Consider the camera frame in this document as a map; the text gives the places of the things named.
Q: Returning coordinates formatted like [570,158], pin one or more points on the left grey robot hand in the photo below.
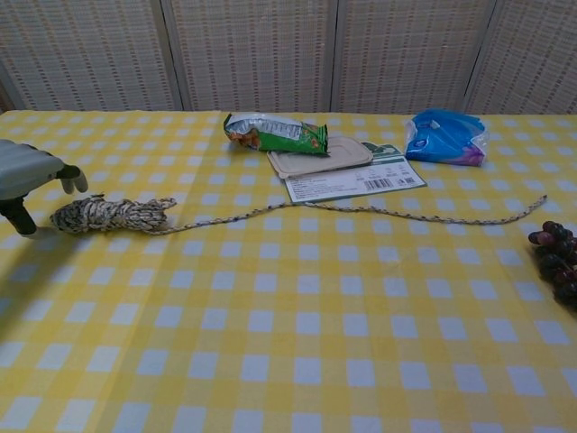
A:
[22,169]

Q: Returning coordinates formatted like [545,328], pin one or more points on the woven folding screen panel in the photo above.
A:
[536,54]
[405,54]
[252,54]
[81,54]

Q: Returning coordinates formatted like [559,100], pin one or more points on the green snack bag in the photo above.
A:
[275,135]

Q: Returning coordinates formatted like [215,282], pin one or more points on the wet wipes pack beige lid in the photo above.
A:
[324,159]

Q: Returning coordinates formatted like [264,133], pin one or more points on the yellow white checkered tablecloth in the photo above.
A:
[288,315]

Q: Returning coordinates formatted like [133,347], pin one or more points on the blue tissue pack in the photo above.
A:
[437,140]

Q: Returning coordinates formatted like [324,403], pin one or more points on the dark red grape bunch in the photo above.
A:
[557,257]

